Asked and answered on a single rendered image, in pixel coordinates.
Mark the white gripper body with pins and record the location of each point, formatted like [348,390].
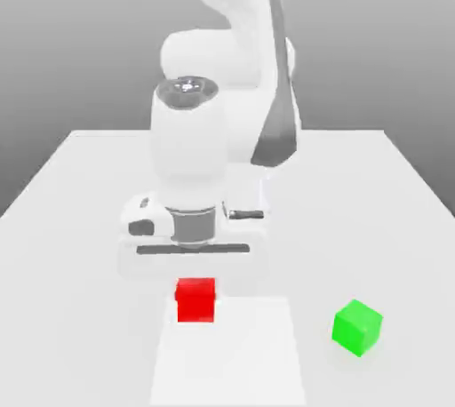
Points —
[149,264]

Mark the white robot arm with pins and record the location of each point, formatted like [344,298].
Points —
[188,151]

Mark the small green cube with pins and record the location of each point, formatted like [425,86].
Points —
[356,328]

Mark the small red cube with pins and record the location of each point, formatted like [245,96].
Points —
[196,304]

